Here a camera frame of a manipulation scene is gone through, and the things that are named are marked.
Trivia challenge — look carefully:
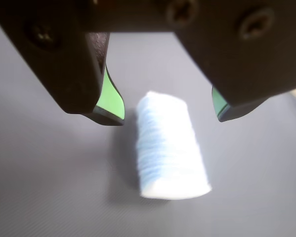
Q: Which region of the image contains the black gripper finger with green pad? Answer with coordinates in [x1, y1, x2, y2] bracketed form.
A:
[0, 0, 126, 127]
[167, 0, 296, 123]

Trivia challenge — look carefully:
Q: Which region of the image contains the white thread spool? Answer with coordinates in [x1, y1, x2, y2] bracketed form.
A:
[134, 90, 212, 201]

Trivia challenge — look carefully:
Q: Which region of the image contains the grey textured mat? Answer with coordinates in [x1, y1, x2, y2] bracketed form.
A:
[0, 12, 296, 237]

